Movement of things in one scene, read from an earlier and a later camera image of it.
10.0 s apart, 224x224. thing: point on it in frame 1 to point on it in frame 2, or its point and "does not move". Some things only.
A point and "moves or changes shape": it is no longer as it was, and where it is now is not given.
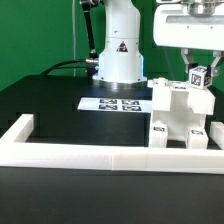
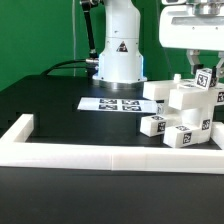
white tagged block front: [158, 135] to [152, 125]
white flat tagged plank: [116, 104] does not move
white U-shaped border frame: [17, 151] does not move
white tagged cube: [199, 77] moves or changes shape
